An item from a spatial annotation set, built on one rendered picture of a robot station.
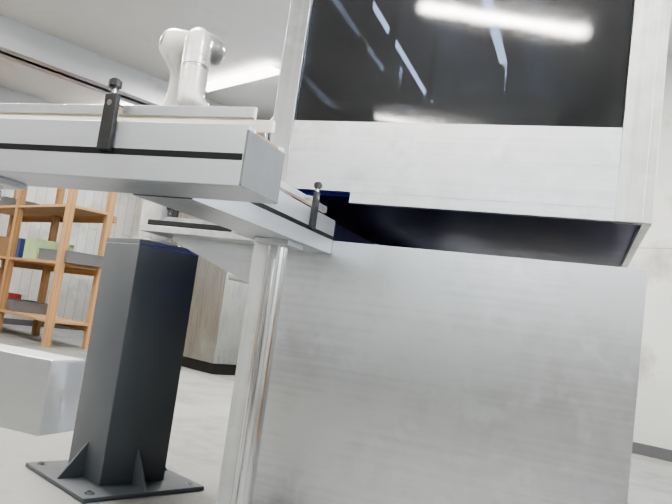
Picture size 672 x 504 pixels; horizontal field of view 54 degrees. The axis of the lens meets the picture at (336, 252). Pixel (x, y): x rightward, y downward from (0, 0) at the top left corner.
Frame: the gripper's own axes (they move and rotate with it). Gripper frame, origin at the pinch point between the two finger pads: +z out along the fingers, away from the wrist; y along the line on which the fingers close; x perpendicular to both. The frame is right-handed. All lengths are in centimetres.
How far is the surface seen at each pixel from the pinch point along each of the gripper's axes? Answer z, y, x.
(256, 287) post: 18.9, -12.9, -39.9
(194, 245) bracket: 8.3, -2.8, -11.5
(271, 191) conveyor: 6, -85, -77
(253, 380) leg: 41, -35, -54
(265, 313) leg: 25, -35, -55
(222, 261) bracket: 12.2, -2.8, -22.1
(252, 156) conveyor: 2, -93, -77
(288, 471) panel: 65, -13, -57
